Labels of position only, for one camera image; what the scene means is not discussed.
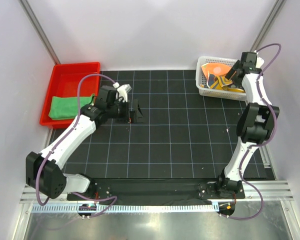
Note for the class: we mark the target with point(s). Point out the right aluminium corner post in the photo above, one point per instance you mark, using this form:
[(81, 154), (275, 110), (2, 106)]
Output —
[(261, 25)]

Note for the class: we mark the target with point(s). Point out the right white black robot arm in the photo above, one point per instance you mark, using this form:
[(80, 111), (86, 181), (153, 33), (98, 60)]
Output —
[(255, 126)]

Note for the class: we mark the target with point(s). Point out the blue yellow patterned towel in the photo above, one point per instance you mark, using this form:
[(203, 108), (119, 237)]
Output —
[(222, 84)]

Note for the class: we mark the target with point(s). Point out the green microfiber towel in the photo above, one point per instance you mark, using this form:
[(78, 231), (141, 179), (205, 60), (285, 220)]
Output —
[(65, 108)]

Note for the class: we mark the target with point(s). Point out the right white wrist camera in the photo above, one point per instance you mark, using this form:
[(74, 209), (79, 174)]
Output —
[(259, 61)]

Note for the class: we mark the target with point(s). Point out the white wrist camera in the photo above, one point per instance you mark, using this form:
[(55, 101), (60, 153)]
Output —
[(122, 91), (259, 61)]

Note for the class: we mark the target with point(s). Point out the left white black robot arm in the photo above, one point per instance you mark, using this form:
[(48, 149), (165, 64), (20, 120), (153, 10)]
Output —
[(44, 169)]

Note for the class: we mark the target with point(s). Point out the red plastic tray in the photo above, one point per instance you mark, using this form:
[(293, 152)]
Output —
[(63, 83)]

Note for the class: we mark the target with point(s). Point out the orange towel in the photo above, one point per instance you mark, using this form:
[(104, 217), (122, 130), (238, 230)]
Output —
[(215, 69)]

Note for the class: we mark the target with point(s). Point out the black grid mat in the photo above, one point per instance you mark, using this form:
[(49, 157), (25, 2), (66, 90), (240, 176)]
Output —
[(183, 134)]

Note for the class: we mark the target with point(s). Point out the aluminium corner post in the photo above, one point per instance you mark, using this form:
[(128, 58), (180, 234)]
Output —
[(261, 25), (28, 10)]

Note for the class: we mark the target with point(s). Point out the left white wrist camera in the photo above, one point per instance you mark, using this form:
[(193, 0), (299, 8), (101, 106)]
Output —
[(122, 91)]

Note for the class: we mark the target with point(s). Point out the left aluminium corner post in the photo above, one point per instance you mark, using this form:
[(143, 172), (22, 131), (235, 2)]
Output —
[(28, 10)]

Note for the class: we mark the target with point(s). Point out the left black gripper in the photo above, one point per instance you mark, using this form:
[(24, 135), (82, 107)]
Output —
[(131, 117)]

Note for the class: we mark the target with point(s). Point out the white perforated plastic basket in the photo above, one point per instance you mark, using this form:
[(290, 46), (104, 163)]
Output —
[(201, 80)]

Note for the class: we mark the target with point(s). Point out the slotted grey cable duct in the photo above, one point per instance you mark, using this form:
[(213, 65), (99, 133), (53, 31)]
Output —
[(85, 208)]

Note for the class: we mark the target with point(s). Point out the aluminium frame rail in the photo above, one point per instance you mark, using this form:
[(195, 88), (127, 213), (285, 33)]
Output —
[(271, 190)]

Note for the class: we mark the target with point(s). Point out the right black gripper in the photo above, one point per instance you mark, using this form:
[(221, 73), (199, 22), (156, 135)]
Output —
[(232, 70)]

